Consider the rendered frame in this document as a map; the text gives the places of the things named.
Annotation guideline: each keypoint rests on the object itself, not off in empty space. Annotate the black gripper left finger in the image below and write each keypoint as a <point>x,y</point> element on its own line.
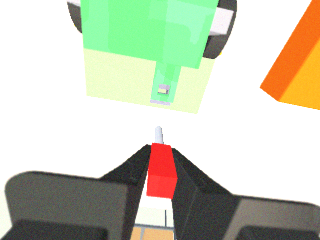
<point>110,201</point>

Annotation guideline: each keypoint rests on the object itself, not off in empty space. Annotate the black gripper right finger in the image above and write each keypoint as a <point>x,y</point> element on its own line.
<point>203,209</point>

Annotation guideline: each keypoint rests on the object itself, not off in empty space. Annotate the green trolley with black wheels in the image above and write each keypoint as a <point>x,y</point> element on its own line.
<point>173,33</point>

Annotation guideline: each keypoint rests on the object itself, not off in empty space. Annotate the red-headed pin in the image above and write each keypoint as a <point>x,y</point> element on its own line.
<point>162,175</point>

